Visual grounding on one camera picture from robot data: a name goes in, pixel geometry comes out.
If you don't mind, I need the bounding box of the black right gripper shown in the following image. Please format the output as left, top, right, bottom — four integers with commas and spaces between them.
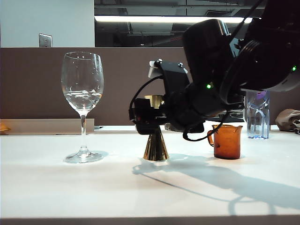
135, 61, 216, 135

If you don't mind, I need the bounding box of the gold double jigger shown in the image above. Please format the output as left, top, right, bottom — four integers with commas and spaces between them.
142, 94, 170, 161

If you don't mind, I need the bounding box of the small amber measuring cup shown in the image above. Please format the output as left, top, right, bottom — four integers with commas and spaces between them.
207, 124, 244, 160

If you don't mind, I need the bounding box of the clear wine glass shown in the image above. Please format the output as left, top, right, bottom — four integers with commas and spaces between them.
60, 52, 105, 164

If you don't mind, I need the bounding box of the clear plastic water bottle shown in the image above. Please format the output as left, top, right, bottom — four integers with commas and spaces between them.
245, 90, 270, 140

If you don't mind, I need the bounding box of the long ceiling light strip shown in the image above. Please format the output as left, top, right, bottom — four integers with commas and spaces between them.
94, 15, 253, 23

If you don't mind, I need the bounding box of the brown desk partition panel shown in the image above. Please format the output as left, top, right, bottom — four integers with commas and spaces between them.
0, 47, 191, 126
243, 85, 300, 126

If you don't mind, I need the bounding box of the brown cloth bag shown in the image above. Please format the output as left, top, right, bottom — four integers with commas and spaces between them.
275, 108, 300, 135

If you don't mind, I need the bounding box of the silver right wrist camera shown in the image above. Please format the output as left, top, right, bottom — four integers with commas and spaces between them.
148, 60, 165, 79

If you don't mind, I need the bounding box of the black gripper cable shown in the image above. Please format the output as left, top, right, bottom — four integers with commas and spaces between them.
182, 110, 233, 143

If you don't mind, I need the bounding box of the metal wall switch plate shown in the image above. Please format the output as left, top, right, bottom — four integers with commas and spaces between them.
38, 33, 53, 48

